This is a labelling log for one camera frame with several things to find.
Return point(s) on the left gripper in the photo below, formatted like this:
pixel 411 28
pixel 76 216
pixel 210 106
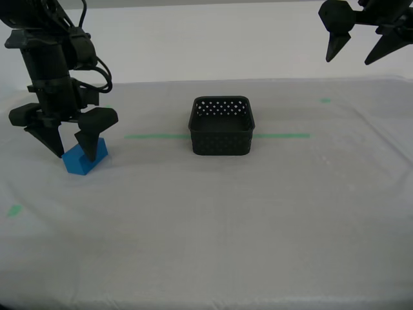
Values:
pixel 48 74

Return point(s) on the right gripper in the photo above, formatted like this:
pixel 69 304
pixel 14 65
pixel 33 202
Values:
pixel 387 11

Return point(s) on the blue rectangular block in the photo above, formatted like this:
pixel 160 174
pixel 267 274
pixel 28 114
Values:
pixel 75 161

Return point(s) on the black perforated plastic basket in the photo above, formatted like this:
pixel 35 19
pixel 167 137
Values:
pixel 222 145

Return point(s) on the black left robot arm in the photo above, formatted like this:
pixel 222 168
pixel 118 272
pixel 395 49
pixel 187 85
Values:
pixel 32 14

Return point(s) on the long green tape strip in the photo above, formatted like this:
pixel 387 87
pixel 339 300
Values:
pixel 155 136

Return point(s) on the white table cloth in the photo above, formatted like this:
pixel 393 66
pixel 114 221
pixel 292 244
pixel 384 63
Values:
pixel 206 226

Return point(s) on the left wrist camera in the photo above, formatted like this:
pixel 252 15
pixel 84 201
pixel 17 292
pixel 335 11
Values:
pixel 88 97

